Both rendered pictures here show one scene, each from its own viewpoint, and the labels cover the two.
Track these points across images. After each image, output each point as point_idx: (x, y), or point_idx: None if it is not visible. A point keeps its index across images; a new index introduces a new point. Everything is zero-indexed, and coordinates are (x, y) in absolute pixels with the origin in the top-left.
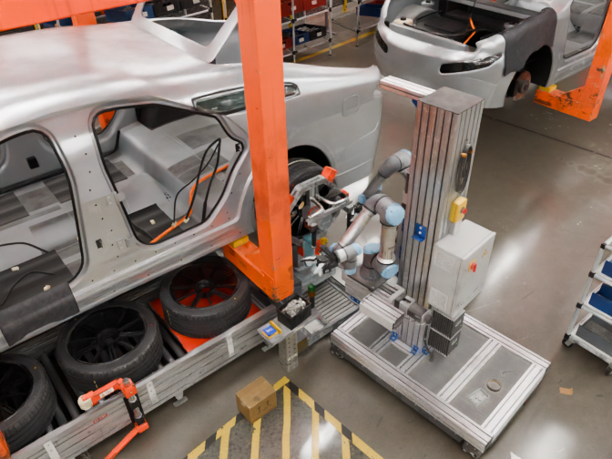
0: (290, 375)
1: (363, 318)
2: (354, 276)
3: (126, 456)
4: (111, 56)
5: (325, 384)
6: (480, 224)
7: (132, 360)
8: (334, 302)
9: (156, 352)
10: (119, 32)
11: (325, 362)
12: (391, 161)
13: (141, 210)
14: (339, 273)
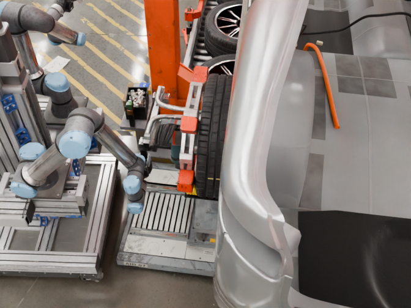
0: (136, 139)
1: (98, 186)
2: (78, 98)
3: (183, 47)
4: None
5: (103, 150)
6: None
7: (206, 20)
8: (156, 214)
9: (210, 44)
10: None
11: (118, 165)
12: (79, 107)
13: (350, 47)
14: (184, 250)
